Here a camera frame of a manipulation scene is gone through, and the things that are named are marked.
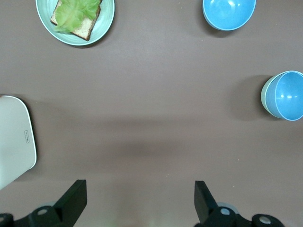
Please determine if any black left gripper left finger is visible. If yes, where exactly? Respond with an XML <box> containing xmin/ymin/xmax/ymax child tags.
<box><xmin>53</xmin><ymin>179</ymin><xmax>87</xmax><ymax>227</ymax></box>

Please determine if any light green plate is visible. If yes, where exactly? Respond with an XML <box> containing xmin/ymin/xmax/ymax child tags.
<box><xmin>36</xmin><ymin>0</ymin><xmax>115</xmax><ymax>46</ymax></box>

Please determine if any brown table cover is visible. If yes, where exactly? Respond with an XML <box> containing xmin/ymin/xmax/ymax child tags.
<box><xmin>0</xmin><ymin>0</ymin><xmax>303</xmax><ymax>227</ymax></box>

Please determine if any blue bowl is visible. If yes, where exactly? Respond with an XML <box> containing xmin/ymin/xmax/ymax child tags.
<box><xmin>264</xmin><ymin>70</ymin><xmax>303</xmax><ymax>122</ymax></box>
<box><xmin>202</xmin><ymin>0</ymin><xmax>257</xmax><ymax>31</ymax></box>

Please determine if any toast slice with dark crust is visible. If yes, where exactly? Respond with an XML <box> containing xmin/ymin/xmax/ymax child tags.
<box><xmin>49</xmin><ymin>0</ymin><xmax>101</xmax><ymax>42</ymax></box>

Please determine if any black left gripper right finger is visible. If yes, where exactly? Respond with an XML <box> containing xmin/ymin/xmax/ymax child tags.
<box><xmin>194</xmin><ymin>181</ymin><xmax>219</xmax><ymax>225</ymax></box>

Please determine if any light green bowl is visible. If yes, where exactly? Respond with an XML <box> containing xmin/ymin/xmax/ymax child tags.
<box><xmin>260</xmin><ymin>73</ymin><xmax>279</xmax><ymax>116</ymax></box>

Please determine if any cream white toaster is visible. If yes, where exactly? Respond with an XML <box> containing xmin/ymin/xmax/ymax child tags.
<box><xmin>0</xmin><ymin>95</ymin><xmax>37</xmax><ymax>191</ymax></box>

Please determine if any green lettuce leaf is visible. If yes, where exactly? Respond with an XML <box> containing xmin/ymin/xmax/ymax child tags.
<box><xmin>53</xmin><ymin>0</ymin><xmax>103</xmax><ymax>34</ymax></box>

